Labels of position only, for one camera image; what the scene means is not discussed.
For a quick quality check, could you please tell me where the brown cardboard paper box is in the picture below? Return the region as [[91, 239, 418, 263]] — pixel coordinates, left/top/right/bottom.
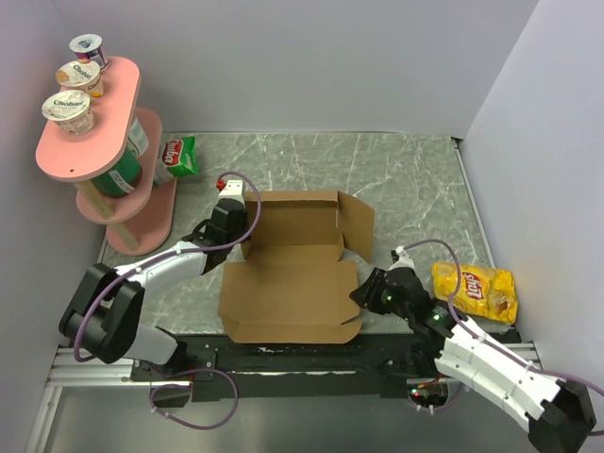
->
[[218, 191, 375, 344]]

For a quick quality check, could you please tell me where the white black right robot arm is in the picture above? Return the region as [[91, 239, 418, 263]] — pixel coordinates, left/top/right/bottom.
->
[[350, 267, 596, 452]]

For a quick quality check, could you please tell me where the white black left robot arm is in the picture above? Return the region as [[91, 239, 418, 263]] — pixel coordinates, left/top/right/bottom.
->
[[59, 196, 250, 379]]

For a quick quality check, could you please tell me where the green red snack bag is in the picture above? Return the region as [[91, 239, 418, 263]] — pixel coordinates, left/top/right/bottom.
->
[[153, 136, 199, 186]]

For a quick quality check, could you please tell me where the yellow Lays chips bag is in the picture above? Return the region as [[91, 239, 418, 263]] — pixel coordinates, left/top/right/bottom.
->
[[431, 261, 518, 325]]

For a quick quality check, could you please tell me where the pink tiered wooden shelf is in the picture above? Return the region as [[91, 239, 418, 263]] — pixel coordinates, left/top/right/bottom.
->
[[35, 55, 178, 255]]

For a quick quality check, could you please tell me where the small electronics board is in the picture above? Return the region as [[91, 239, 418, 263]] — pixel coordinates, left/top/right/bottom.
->
[[408, 383, 449, 409]]

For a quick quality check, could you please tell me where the green cylindrical can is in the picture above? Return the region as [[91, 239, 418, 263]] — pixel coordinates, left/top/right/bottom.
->
[[92, 150, 143, 198]]

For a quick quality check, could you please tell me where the white green label container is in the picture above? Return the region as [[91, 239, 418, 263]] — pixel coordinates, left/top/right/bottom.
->
[[126, 116, 148, 158]]

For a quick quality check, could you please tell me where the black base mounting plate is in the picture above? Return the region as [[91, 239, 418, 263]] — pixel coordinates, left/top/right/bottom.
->
[[131, 333, 438, 402]]

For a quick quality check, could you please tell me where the white Chobani yogurt cup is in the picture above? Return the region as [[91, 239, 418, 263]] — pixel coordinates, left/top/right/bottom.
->
[[42, 90, 95, 136]]

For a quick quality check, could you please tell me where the orange Chobani yogurt cup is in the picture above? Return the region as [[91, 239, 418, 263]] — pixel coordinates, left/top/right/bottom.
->
[[55, 59, 105, 100]]

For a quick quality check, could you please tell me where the blue white yogurt cup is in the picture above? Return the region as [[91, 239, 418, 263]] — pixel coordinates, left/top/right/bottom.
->
[[69, 34, 109, 71]]

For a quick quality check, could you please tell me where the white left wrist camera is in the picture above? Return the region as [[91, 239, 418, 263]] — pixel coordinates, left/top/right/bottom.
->
[[216, 179, 246, 204]]

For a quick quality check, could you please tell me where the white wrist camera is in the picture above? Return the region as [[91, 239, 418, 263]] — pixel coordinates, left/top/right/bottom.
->
[[389, 245, 415, 271], [216, 179, 246, 204]]

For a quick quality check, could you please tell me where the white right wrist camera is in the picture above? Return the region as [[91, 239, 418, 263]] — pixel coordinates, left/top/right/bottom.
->
[[389, 245, 415, 271]]

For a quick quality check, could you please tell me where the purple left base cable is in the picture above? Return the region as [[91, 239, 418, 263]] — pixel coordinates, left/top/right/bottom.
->
[[149, 367, 239, 429]]

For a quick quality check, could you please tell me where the aluminium frame rail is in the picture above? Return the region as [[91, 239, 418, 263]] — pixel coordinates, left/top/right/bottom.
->
[[46, 347, 134, 388]]

